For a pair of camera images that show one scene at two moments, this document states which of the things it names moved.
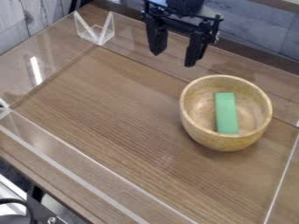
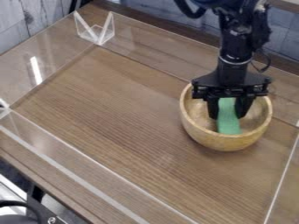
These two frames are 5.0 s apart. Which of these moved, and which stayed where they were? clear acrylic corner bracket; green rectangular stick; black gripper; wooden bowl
Moved: black gripper
Stayed: green rectangular stick; clear acrylic corner bracket; wooden bowl
